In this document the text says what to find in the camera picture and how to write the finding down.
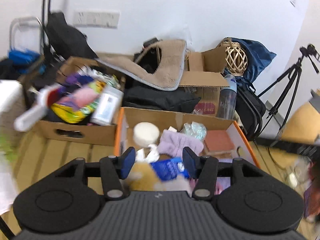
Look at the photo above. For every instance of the pink satin cloth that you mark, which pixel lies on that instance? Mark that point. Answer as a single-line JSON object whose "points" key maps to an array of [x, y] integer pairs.
{"points": [[222, 183]]}

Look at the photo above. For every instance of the blue water bottle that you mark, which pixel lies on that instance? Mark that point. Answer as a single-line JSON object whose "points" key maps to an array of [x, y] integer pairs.
{"points": [[227, 100]]}

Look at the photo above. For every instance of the brown sponge block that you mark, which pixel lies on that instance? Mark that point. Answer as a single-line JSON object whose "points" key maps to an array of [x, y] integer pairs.
{"points": [[218, 142]]}

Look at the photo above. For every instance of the clear plastic bag bundle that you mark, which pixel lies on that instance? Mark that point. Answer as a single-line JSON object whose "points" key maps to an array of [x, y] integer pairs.
{"points": [[195, 130]]}

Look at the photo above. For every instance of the clear glass cup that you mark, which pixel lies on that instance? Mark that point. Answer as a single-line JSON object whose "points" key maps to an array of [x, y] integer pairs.
{"points": [[298, 173]]}

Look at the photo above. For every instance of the yellow thermos jug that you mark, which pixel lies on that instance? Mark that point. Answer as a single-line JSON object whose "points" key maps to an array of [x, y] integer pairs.
{"points": [[303, 126]]}

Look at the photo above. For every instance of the red cardboard fruit box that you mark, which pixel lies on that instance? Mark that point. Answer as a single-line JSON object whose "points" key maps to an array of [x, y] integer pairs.
{"points": [[159, 138]]}

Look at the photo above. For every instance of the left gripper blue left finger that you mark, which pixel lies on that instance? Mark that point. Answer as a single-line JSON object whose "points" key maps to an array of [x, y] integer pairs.
{"points": [[125, 162]]}

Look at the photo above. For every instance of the green spray bottle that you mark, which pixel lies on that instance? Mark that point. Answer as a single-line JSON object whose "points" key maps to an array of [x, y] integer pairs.
{"points": [[8, 146]]}

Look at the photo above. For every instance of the woven rattan ball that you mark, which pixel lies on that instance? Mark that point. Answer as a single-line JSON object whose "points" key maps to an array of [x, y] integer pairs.
{"points": [[236, 58]]}

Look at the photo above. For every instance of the brown cardboard tray box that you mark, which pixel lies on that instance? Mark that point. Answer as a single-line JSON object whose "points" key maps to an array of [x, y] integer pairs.
{"points": [[69, 118]]}

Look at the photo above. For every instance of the wall power outlet strip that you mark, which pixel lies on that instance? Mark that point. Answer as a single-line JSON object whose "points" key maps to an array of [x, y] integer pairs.
{"points": [[108, 19]]}

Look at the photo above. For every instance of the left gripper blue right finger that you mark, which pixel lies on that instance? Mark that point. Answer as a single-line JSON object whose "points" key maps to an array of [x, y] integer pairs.
{"points": [[191, 162]]}

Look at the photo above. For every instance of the white crumpled tissue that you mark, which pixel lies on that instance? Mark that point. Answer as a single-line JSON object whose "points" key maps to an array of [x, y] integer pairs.
{"points": [[149, 154]]}

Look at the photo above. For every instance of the white lidded food jar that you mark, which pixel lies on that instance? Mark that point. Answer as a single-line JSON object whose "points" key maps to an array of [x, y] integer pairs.
{"points": [[12, 106]]}

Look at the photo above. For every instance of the white lint roller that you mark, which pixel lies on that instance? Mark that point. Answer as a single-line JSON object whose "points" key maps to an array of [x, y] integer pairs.
{"points": [[45, 98]]}

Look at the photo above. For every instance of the metal folding stool frame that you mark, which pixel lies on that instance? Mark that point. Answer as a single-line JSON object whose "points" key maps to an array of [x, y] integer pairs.
{"points": [[25, 34]]}

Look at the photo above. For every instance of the orange white plush toy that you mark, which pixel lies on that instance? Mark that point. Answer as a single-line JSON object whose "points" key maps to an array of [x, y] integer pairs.
{"points": [[142, 177]]}

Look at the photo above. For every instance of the white round sponge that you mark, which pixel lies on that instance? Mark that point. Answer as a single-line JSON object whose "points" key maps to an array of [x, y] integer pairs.
{"points": [[145, 133]]}

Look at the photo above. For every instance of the lilac fluffy towel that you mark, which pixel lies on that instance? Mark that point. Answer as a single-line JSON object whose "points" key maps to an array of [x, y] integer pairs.
{"points": [[172, 144]]}

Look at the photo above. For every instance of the beige fleece mat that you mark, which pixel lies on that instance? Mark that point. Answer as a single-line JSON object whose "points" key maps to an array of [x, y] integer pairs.
{"points": [[169, 70]]}

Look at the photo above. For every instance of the black bag on trolley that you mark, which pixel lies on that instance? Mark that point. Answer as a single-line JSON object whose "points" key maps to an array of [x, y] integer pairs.
{"points": [[66, 40]]}

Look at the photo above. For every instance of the white pill bottle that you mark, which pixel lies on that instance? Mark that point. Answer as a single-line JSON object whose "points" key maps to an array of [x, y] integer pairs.
{"points": [[109, 102]]}

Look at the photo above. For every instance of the blue fabric bag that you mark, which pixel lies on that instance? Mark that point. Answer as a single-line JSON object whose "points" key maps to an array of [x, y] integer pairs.
{"points": [[259, 57]]}

